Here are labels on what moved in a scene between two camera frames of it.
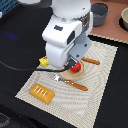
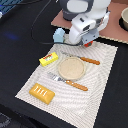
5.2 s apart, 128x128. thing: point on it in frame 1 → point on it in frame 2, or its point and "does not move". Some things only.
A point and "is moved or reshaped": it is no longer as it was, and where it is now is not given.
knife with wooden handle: [96, 62] does not move
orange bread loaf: [41, 93] does not move
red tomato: [76, 68] is moved or reshaped
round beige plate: [70, 75] does not move
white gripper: [67, 39] → [86, 28]
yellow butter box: [43, 61] does not move
